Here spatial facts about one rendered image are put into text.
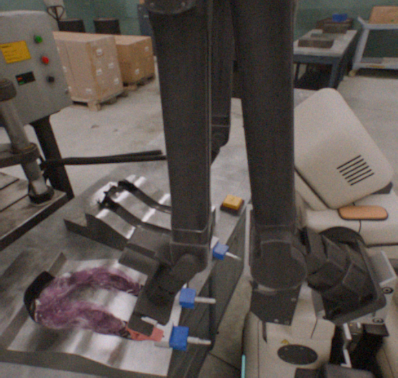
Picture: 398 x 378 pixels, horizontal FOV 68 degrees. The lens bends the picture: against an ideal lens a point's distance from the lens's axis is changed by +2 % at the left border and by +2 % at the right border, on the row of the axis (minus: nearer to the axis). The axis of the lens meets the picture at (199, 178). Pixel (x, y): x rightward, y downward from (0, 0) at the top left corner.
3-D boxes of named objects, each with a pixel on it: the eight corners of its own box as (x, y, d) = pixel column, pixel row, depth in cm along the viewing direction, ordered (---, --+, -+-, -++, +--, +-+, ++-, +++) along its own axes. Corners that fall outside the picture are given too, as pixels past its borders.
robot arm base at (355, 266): (389, 305, 39) (360, 239, 49) (345, 275, 37) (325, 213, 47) (334, 327, 44) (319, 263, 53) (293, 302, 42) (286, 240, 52)
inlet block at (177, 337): (211, 338, 74) (211, 325, 71) (209, 359, 70) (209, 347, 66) (161, 330, 75) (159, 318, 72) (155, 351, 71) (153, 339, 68)
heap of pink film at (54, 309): (146, 280, 84) (142, 262, 80) (123, 344, 70) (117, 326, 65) (62, 271, 88) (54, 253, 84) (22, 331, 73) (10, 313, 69)
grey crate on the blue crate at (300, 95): (328, 104, 379) (331, 92, 371) (323, 115, 350) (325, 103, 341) (281, 97, 404) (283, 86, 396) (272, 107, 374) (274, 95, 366)
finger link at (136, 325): (114, 344, 56) (129, 322, 50) (128, 308, 62) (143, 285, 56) (147, 357, 57) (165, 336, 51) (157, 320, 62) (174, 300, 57)
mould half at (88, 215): (216, 224, 112) (216, 196, 104) (183, 276, 92) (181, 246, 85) (112, 192, 130) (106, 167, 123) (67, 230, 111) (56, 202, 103)
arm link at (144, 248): (203, 267, 43) (210, 226, 50) (131, 234, 41) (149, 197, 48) (172, 305, 50) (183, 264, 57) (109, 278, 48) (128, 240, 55)
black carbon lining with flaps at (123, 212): (194, 216, 106) (193, 195, 100) (171, 246, 94) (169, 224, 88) (117, 192, 119) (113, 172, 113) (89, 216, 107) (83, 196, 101)
